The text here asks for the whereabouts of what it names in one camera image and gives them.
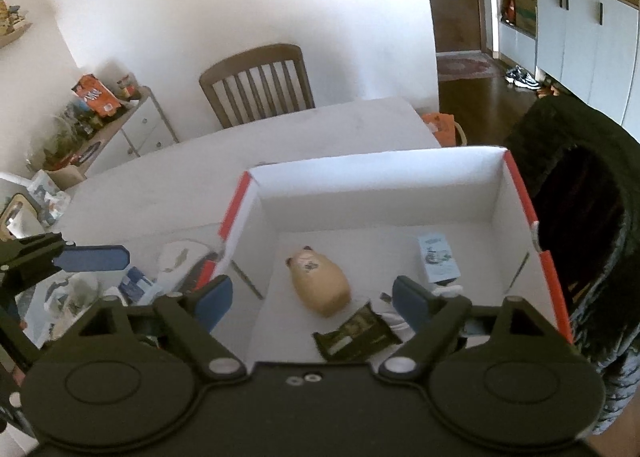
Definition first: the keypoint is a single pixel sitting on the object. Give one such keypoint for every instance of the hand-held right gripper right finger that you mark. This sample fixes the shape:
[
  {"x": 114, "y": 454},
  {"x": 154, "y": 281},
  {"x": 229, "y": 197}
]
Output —
[{"x": 410, "y": 302}]

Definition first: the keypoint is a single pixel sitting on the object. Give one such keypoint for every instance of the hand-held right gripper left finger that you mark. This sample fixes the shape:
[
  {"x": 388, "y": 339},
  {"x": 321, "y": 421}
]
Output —
[{"x": 215, "y": 299}]

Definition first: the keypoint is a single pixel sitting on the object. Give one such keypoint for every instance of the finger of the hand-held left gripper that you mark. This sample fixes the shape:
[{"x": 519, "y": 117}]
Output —
[
  {"x": 20, "y": 334},
  {"x": 92, "y": 258}
]

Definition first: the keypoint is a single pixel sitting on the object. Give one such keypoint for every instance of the blue and white packet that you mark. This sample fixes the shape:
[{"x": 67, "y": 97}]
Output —
[{"x": 137, "y": 282}]

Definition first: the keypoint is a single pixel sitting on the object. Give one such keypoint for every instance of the small white blue box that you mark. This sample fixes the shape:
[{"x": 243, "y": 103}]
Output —
[{"x": 437, "y": 257}]

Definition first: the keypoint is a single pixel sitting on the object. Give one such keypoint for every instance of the dark snack packet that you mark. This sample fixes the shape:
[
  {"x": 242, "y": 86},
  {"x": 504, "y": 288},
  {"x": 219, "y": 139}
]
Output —
[{"x": 350, "y": 334}]

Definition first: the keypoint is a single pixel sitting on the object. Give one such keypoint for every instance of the beige hamster toy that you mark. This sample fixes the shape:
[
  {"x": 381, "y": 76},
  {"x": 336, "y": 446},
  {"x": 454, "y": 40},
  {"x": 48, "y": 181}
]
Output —
[{"x": 320, "y": 284}]

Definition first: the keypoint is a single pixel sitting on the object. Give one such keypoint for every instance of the red cardboard box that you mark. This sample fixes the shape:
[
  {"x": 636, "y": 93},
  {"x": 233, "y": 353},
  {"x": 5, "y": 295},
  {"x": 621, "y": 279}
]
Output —
[{"x": 375, "y": 197}]

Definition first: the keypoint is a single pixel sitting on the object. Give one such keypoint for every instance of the white desktop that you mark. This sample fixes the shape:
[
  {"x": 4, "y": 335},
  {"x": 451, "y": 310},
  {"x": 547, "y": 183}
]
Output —
[{"x": 300, "y": 137}]

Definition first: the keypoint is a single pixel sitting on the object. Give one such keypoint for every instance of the white patterned bag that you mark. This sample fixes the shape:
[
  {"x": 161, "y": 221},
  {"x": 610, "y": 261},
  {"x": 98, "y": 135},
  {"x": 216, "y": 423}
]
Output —
[{"x": 47, "y": 192}]

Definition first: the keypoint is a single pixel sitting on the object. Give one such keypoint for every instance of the large glass jar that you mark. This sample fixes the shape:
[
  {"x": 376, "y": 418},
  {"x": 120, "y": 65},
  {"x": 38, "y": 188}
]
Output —
[{"x": 55, "y": 139}]

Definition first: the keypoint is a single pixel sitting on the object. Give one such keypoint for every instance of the white side cabinet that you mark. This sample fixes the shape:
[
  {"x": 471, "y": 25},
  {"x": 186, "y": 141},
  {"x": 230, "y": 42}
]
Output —
[{"x": 145, "y": 122}]

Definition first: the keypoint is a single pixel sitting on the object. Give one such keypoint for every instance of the orange snack bag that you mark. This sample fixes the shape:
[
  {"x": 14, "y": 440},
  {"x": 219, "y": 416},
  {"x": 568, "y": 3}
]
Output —
[{"x": 95, "y": 94}]

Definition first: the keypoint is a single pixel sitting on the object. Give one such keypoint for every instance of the red lidded jar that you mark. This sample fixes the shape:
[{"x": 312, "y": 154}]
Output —
[{"x": 128, "y": 88}]

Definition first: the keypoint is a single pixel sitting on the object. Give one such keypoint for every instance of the black puffer jacket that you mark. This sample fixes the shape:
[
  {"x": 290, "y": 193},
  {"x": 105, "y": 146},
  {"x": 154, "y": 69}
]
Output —
[{"x": 565, "y": 127}]

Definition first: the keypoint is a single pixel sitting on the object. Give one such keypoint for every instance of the patterned door rug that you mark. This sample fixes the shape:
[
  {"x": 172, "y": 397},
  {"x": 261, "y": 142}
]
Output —
[{"x": 465, "y": 67}]

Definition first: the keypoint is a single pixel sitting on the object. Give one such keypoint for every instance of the brown wooden chair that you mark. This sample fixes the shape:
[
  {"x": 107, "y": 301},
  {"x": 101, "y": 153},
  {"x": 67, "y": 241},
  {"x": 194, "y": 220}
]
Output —
[{"x": 250, "y": 59}]

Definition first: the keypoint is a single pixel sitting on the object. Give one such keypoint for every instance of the pair of sneakers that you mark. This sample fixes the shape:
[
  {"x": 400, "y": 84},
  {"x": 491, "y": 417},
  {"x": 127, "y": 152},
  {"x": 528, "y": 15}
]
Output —
[{"x": 521, "y": 78}]

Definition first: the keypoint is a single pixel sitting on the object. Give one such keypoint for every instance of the golden ornament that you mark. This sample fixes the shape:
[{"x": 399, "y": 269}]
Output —
[{"x": 6, "y": 12}]

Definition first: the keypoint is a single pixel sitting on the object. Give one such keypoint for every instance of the brown cardboard carton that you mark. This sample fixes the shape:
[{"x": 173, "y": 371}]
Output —
[{"x": 525, "y": 4}]

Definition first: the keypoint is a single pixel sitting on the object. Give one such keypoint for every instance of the wooden wall shelf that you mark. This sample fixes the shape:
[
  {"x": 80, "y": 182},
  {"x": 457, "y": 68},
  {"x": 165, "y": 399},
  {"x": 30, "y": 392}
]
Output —
[{"x": 15, "y": 32}]

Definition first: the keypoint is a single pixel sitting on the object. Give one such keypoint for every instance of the white and wood wall cabinet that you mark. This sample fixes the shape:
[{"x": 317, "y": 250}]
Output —
[{"x": 585, "y": 37}]

